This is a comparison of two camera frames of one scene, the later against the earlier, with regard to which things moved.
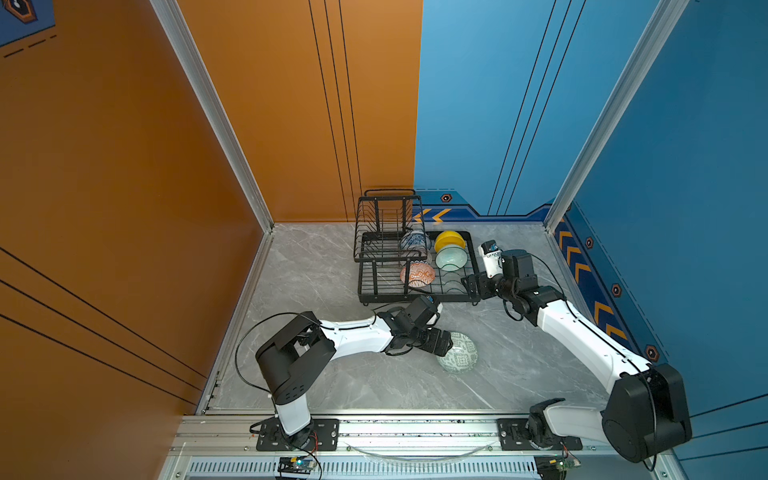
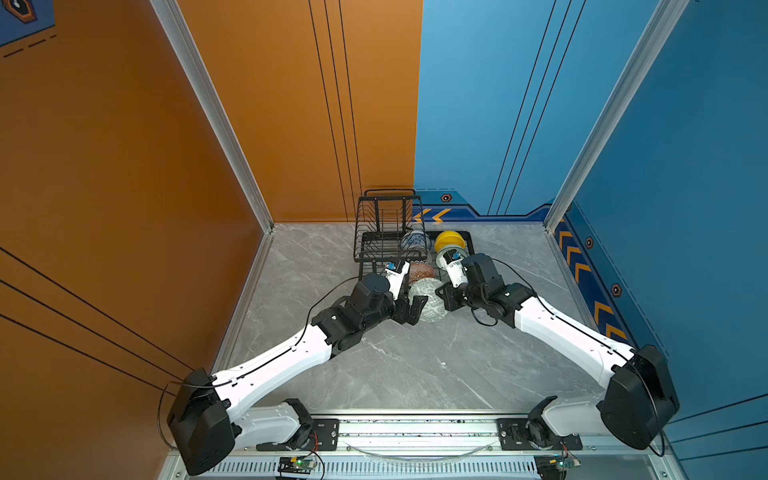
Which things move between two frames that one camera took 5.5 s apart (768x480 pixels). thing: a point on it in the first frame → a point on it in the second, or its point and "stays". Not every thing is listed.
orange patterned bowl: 416,274 stays
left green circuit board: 296,465 stays
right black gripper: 470,285 → 446,293
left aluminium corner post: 170,14 stays
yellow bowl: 449,237 stays
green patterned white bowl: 462,356 → 434,308
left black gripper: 434,347 → 414,309
